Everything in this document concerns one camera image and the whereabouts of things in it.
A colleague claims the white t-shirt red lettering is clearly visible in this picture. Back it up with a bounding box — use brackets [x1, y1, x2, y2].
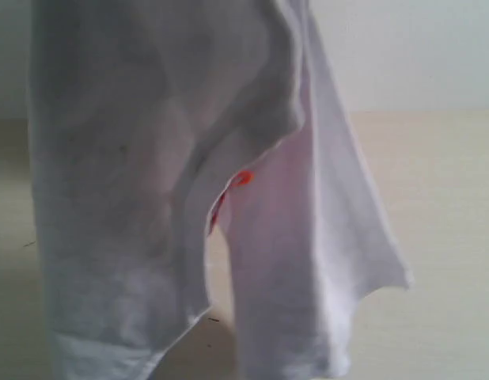
[28, 1, 411, 379]

